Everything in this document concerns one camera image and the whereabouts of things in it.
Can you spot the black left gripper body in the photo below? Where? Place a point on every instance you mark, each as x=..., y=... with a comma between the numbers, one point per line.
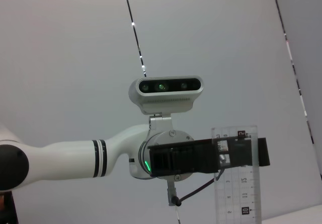
x=183, y=158

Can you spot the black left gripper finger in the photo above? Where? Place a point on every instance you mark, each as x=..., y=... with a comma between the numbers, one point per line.
x=263, y=152
x=241, y=153

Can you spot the clear plastic ruler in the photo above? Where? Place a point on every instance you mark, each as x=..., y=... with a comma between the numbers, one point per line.
x=236, y=196

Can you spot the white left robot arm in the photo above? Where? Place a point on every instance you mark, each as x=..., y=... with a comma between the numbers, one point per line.
x=63, y=161

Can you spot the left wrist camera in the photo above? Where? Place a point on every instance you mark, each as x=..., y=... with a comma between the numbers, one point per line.
x=166, y=95

